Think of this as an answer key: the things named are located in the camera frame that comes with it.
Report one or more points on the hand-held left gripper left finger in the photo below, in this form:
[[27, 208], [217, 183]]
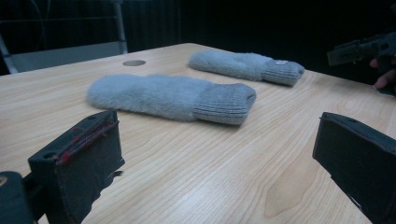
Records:
[[84, 161]]

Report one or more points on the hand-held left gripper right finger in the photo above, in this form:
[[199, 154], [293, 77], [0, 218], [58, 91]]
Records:
[[361, 155]]

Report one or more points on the grey fuzzy mitten with label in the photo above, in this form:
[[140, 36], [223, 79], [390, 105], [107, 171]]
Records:
[[246, 66]]

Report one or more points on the grey metal chair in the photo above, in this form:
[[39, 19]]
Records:
[[62, 40]]

